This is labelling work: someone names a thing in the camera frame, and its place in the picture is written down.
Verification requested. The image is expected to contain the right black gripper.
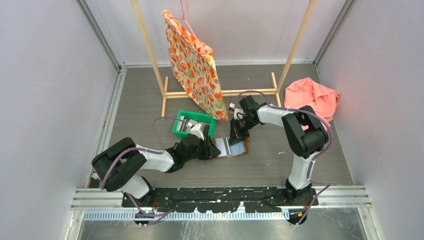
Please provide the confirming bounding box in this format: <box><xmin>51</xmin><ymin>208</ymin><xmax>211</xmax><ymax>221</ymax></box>
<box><xmin>228</xmin><ymin>116</ymin><xmax>258</xmax><ymax>147</ymax></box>

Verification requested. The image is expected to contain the brown leather card holder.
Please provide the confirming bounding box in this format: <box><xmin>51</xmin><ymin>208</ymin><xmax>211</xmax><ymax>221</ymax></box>
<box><xmin>213</xmin><ymin>137</ymin><xmax>250</xmax><ymax>158</ymax></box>

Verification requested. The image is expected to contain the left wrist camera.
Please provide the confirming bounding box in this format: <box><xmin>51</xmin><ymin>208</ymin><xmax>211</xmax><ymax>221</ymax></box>
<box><xmin>187</xmin><ymin>122</ymin><xmax>209</xmax><ymax>140</ymax></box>

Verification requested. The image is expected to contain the aluminium frame rail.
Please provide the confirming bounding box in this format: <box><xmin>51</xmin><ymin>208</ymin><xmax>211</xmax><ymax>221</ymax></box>
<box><xmin>71</xmin><ymin>185</ymin><xmax>372</xmax><ymax>221</ymax></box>

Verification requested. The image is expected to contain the floral fabric bag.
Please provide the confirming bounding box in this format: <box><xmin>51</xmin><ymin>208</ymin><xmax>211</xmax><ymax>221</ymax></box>
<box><xmin>162</xmin><ymin>10</ymin><xmax>228</xmax><ymax>121</ymax></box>

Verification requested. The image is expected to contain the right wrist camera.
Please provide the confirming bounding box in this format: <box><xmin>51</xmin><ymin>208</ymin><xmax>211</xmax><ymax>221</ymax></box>
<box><xmin>228</xmin><ymin>103</ymin><xmax>245</xmax><ymax>120</ymax></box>

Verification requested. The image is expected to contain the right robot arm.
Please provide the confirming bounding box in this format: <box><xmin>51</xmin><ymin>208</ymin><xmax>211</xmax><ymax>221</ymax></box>
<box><xmin>228</xmin><ymin>95</ymin><xmax>330</xmax><ymax>205</ymax></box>

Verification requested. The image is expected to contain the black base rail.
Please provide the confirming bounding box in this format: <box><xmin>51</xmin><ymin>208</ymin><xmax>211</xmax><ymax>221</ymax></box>
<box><xmin>135</xmin><ymin>186</ymin><xmax>317</xmax><ymax>213</ymax></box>

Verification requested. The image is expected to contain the pink crumpled cloth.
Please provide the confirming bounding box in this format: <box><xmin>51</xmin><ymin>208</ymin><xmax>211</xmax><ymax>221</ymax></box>
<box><xmin>284</xmin><ymin>77</ymin><xmax>341</xmax><ymax>123</ymax></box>

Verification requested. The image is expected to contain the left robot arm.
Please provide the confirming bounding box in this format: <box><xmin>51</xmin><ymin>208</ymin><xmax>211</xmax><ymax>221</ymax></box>
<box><xmin>91</xmin><ymin>134</ymin><xmax>221</xmax><ymax>207</ymax></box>

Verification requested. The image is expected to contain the stack of credit cards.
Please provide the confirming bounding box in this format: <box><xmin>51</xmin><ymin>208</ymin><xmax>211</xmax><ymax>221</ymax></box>
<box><xmin>176</xmin><ymin>115</ymin><xmax>210</xmax><ymax>134</ymax></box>

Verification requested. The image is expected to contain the wooden clothes rack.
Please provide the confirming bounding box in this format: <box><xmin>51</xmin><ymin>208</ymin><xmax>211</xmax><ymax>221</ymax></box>
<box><xmin>129</xmin><ymin>0</ymin><xmax>318</xmax><ymax>119</ymax></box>

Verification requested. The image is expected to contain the green plastic card bin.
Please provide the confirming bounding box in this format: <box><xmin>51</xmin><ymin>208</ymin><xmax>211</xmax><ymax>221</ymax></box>
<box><xmin>172</xmin><ymin>110</ymin><xmax>217</xmax><ymax>140</ymax></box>

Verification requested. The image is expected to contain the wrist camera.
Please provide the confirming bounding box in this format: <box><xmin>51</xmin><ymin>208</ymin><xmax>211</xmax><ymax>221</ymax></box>
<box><xmin>187</xmin><ymin>122</ymin><xmax>209</xmax><ymax>140</ymax></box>
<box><xmin>228</xmin><ymin>103</ymin><xmax>245</xmax><ymax>120</ymax></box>

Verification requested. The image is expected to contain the pink wire hanger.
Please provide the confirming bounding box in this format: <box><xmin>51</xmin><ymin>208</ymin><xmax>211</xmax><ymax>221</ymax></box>
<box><xmin>164</xmin><ymin>0</ymin><xmax>213</xmax><ymax>56</ymax></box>

